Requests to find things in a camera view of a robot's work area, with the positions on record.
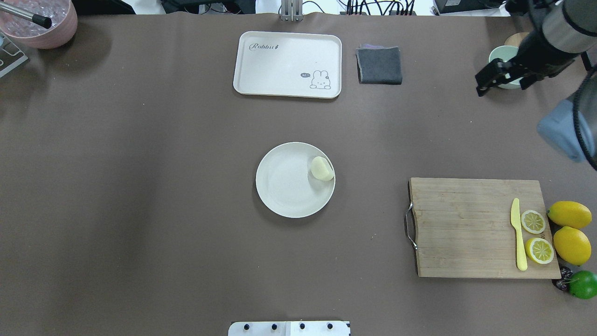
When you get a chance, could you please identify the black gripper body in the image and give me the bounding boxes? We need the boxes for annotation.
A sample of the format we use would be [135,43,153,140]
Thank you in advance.
[497,32,581,87]

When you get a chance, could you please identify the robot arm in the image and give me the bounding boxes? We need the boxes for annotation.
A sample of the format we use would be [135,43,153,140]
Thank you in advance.
[475,0,597,168]

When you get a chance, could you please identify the pale yellow bun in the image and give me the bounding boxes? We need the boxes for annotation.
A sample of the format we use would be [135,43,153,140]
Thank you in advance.
[311,156,335,182]

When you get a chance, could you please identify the white rabbit tray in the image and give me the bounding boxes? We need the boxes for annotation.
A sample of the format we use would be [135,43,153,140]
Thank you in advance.
[233,31,342,98]

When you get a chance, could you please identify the light green bowl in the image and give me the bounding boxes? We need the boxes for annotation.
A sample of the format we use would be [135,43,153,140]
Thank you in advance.
[488,45,521,90]

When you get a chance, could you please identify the round wooden stand base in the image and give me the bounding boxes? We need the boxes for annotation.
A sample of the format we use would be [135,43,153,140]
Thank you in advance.
[503,32,529,48]

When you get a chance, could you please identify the folded grey cloth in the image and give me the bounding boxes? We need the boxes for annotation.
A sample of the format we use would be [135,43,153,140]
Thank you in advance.
[356,45,403,85]

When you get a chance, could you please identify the upper whole lemon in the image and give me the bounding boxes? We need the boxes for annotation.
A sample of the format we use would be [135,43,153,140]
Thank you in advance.
[547,201,592,230]

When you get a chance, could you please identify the whole lemon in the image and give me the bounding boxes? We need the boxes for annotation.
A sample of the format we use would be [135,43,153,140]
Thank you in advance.
[547,201,592,230]
[553,227,591,266]

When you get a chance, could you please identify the upper lemon slice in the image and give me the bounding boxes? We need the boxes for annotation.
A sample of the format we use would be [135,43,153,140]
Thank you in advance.
[521,209,548,234]

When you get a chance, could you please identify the lemon slice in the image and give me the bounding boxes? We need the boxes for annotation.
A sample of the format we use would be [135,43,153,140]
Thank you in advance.
[524,238,555,265]
[521,209,548,234]

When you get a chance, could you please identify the wooden cutting board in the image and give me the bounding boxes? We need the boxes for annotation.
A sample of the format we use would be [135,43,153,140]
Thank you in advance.
[404,178,560,279]

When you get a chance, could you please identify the lower lemon slice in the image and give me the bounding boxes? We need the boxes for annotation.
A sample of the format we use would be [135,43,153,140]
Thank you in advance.
[524,238,555,265]

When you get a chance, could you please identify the lower whole lemon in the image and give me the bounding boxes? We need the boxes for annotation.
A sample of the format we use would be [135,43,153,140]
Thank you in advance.
[553,227,591,266]

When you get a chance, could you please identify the yellow plastic knife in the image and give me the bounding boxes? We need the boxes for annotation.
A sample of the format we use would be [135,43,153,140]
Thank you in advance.
[510,198,528,272]

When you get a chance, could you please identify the dark purple grapes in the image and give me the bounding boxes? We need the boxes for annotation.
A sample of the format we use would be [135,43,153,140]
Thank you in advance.
[552,266,574,292]

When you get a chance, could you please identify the green lime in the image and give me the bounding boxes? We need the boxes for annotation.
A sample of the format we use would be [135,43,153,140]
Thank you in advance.
[569,270,597,300]

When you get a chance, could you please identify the white round plate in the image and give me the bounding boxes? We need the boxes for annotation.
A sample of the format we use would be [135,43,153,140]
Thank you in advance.
[255,142,336,218]

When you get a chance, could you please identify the pink ice bucket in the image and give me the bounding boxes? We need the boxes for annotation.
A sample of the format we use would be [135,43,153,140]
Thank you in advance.
[0,0,77,49]

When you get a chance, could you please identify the black cables bundle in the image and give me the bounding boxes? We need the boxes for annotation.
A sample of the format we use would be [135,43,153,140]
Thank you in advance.
[345,0,418,16]

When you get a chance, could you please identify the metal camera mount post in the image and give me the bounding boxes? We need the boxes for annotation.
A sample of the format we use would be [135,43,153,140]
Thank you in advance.
[280,0,304,22]

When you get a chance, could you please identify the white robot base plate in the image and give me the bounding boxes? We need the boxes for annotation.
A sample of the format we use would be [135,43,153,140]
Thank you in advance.
[228,320,351,336]

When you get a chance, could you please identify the white wire rack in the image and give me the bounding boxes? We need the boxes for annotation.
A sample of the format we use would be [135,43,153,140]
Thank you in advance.
[0,33,28,78]

